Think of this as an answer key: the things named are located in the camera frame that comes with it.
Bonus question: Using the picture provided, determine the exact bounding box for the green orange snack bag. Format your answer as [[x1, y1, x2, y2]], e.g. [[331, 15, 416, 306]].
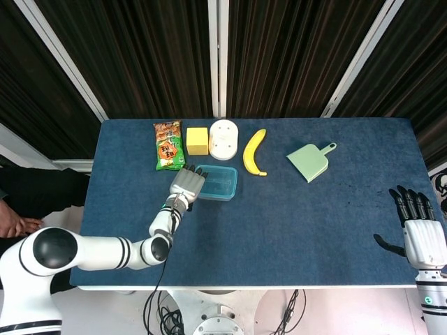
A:
[[153, 120, 187, 172]]

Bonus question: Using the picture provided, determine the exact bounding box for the white silver robot base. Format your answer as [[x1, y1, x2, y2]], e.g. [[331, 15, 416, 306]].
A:
[[172, 289, 268, 335]]

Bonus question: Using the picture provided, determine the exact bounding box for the black white patterned object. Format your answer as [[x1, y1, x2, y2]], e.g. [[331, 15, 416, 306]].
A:
[[427, 166, 447, 212]]

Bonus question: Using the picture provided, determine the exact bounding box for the blue table cloth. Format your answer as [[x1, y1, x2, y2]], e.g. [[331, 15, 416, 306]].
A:
[[69, 117, 433, 289]]

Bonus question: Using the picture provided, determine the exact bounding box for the black floor cable bundle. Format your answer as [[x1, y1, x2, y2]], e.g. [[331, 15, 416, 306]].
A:
[[149, 289, 186, 335]]

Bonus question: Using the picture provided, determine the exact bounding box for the white table frame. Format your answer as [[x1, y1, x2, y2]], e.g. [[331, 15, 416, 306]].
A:
[[75, 283, 418, 297]]

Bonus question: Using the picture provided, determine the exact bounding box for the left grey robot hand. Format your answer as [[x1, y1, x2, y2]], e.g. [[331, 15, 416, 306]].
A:
[[168, 164, 207, 211]]

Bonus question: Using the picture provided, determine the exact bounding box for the yellow sponge cube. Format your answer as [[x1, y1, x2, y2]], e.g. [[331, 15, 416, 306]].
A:
[[185, 126, 210, 156]]

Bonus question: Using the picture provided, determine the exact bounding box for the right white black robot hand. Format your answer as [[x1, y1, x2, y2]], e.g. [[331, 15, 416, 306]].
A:
[[373, 184, 447, 270]]

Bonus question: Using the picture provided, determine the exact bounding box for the yellow banana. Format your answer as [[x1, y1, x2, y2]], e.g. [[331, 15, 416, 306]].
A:
[[242, 128, 268, 177]]

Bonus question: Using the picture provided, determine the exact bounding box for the white frame post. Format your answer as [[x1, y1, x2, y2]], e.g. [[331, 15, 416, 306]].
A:
[[207, 0, 230, 119], [13, 0, 110, 122], [320, 0, 410, 119]]

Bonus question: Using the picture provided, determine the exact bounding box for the white horizontal frame rail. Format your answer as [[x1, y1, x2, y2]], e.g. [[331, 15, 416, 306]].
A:
[[52, 157, 94, 172]]

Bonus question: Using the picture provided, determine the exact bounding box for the white oval perforated block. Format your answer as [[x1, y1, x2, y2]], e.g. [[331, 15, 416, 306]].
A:
[[208, 119, 240, 162]]

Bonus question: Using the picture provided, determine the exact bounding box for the person dark clothed body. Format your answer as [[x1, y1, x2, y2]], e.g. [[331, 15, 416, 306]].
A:
[[48, 269, 78, 297]]

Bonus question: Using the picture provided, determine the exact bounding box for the dark brown pleated curtain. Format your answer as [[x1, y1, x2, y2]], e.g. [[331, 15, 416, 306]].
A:
[[226, 0, 388, 119], [34, 0, 214, 119], [330, 0, 447, 172], [0, 0, 101, 161]]

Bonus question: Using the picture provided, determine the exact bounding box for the light green dustpan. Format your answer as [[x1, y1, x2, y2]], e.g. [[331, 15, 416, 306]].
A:
[[285, 142, 339, 184]]

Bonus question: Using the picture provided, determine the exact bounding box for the clear blue plastic container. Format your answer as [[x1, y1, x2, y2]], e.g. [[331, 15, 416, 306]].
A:
[[194, 165, 240, 203]]

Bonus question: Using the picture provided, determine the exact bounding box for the person bare hand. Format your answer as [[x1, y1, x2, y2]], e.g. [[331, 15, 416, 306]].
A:
[[0, 202, 45, 239]]

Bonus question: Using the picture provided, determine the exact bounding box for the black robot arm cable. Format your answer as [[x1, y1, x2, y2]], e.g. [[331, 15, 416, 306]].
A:
[[144, 205, 177, 335]]

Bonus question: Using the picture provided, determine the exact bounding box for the person forearm black sleeve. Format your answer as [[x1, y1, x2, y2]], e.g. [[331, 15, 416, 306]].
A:
[[0, 166, 91, 225]]

